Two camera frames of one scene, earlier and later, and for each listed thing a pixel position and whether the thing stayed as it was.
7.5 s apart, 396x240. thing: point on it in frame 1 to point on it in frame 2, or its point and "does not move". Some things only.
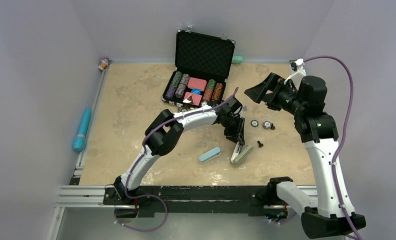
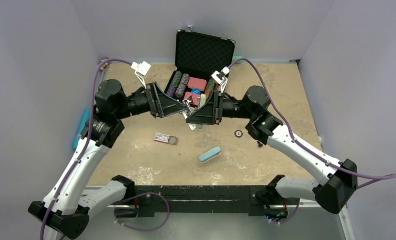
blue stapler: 209,155 does not move
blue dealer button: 196,91 does not move
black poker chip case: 202,64 does not move
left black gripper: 237,134 to 161,104
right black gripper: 257,92 to 207,114
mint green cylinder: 237,59 does not move
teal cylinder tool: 79,143 does not move
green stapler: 240,152 to 201,100
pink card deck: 198,83 does not move
